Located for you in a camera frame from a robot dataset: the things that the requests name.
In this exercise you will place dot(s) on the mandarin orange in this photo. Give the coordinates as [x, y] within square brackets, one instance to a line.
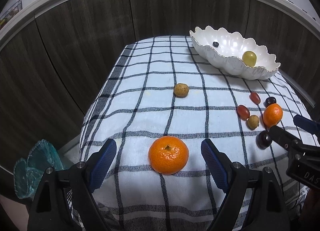
[272, 115]
[168, 155]

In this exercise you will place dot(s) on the white scalloped ceramic bowl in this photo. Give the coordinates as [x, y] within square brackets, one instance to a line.
[228, 55]

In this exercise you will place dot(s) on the teal glass dish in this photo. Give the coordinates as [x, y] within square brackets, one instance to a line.
[28, 172]

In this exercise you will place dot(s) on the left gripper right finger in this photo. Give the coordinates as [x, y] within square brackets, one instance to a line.
[266, 211]

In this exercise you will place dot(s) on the checkered white blue cloth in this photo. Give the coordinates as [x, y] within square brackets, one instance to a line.
[160, 101]

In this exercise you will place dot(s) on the dark blueberry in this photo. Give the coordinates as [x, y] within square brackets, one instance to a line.
[215, 44]

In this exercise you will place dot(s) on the brown longan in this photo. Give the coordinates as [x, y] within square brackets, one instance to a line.
[181, 90]
[253, 122]

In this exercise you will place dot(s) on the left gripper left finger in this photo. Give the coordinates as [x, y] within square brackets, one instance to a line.
[50, 210]

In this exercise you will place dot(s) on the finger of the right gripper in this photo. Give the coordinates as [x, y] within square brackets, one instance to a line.
[304, 123]
[285, 139]

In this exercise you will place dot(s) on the yellow-green round fruit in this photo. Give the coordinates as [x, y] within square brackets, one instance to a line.
[249, 58]

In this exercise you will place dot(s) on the small dark grape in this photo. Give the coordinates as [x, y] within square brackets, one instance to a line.
[270, 100]

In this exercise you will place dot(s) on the large dark plum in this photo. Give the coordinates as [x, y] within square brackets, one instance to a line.
[264, 140]

